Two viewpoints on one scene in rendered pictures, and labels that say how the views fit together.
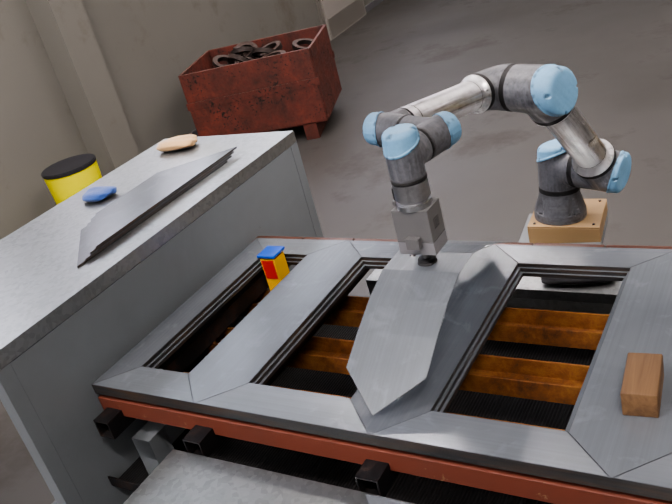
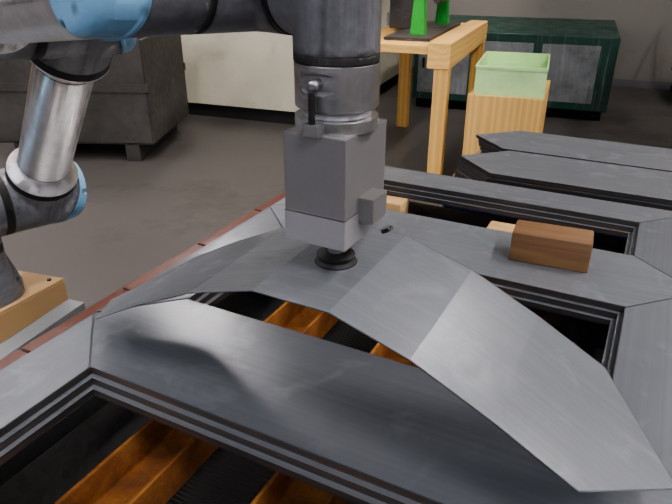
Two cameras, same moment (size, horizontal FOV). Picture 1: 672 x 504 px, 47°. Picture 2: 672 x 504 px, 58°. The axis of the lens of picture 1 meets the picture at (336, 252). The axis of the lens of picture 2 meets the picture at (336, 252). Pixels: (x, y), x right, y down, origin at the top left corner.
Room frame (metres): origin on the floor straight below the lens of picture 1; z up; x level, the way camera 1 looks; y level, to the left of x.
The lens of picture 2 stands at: (1.55, 0.35, 1.29)
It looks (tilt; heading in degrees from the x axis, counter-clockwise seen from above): 26 degrees down; 261
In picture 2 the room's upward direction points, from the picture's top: straight up
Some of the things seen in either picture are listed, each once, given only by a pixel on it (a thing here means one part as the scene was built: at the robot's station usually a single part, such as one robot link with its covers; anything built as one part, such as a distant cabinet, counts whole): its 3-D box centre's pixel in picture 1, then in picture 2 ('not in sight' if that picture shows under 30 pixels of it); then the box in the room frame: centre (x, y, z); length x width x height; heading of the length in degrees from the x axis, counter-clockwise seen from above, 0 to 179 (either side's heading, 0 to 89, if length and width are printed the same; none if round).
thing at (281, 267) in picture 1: (280, 283); not in sight; (2.01, 0.18, 0.78); 0.05 x 0.05 x 0.19; 54
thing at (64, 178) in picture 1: (84, 203); not in sight; (4.84, 1.49, 0.28); 0.36 x 0.35 x 0.55; 151
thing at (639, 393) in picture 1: (642, 384); (551, 245); (1.07, -0.46, 0.87); 0.12 x 0.06 x 0.05; 149
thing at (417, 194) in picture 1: (410, 189); (335, 88); (1.47, -0.18, 1.18); 0.08 x 0.08 x 0.05
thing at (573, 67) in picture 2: not in sight; (516, 61); (-1.11, -5.43, 0.34); 1.69 x 1.55 x 0.69; 151
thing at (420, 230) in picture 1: (415, 226); (345, 175); (1.46, -0.18, 1.10); 0.10 x 0.09 x 0.16; 143
